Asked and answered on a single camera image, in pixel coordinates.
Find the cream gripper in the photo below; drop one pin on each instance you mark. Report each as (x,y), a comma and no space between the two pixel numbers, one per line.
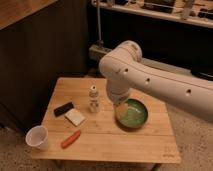
(120,110)

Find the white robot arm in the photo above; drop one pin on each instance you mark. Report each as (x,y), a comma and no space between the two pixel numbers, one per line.
(123,70)

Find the green ceramic bowl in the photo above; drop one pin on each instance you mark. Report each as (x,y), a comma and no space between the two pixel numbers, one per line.
(136,116)

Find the small white bottle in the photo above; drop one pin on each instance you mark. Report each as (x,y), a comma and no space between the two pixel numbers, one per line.
(94,99)

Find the wooden table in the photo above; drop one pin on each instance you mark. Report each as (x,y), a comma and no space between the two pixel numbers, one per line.
(102,139)

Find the white square sponge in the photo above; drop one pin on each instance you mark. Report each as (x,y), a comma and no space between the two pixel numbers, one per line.
(75,117)

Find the black rectangular block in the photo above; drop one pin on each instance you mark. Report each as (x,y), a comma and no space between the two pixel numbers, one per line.
(63,109)

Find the orange carrot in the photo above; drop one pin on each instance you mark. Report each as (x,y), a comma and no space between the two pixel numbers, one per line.
(70,139)

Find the dark wooden cabinet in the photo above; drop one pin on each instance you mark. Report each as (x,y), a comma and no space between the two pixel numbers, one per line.
(34,53)

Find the grey metal shelf frame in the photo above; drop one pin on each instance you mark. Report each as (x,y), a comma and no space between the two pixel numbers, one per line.
(178,44)

